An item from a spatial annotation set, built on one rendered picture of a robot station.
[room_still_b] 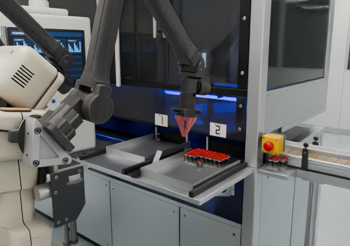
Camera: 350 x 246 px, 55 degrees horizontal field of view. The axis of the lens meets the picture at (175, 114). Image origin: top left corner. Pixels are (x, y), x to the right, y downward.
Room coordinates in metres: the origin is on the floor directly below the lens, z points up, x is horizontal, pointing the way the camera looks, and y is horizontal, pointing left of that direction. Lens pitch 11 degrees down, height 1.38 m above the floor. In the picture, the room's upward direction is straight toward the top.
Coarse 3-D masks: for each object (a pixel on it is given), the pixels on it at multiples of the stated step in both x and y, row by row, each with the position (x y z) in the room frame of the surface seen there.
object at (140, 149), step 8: (144, 136) 1.77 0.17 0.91; (152, 136) 1.81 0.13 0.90; (112, 144) 1.59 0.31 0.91; (120, 144) 1.63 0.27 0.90; (128, 144) 1.67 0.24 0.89; (136, 144) 1.71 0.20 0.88; (144, 144) 1.71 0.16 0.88; (152, 144) 1.71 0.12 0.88; (160, 144) 1.71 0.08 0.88; (168, 144) 1.71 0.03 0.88; (176, 144) 1.71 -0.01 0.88; (184, 144) 1.62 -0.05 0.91; (112, 152) 1.53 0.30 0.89; (120, 152) 1.50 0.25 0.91; (128, 152) 1.47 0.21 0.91; (136, 152) 1.57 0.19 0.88; (144, 152) 1.57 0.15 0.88; (152, 152) 1.57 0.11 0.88; (136, 160) 1.43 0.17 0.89; (144, 160) 1.40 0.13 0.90
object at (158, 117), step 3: (156, 114) 1.70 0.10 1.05; (159, 114) 1.69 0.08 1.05; (156, 117) 1.70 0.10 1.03; (159, 117) 1.69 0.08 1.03; (162, 117) 1.68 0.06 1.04; (165, 117) 1.66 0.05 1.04; (156, 120) 1.70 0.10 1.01; (159, 120) 1.69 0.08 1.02; (162, 120) 1.68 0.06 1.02; (165, 120) 1.66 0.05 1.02; (156, 123) 1.70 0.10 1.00; (159, 123) 1.69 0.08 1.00; (162, 123) 1.68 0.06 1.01; (165, 123) 1.66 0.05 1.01; (165, 126) 1.66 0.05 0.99
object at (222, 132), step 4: (212, 124) 1.49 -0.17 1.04; (216, 124) 1.47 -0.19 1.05; (220, 124) 1.46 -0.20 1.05; (212, 128) 1.49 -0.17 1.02; (216, 128) 1.47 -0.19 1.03; (220, 128) 1.46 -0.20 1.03; (224, 128) 1.45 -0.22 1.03; (212, 132) 1.49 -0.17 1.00; (220, 132) 1.46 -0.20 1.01; (224, 132) 1.45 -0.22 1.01; (220, 136) 1.46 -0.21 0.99; (224, 136) 1.45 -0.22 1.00
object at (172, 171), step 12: (180, 156) 1.46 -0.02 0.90; (144, 168) 1.26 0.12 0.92; (156, 168) 1.34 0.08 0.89; (168, 168) 1.35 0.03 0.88; (180, 168) 1.35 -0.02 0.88; (192, 168) 1.35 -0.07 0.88; (204, 168) 1.35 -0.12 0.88; (228, 168) 1.29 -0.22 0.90; (156, 180) 1.21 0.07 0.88; (168, 180) 1.17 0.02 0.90; (180, 180) 1.14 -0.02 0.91; (192, 180) 1.22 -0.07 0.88; (204, 180) 1.16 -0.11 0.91
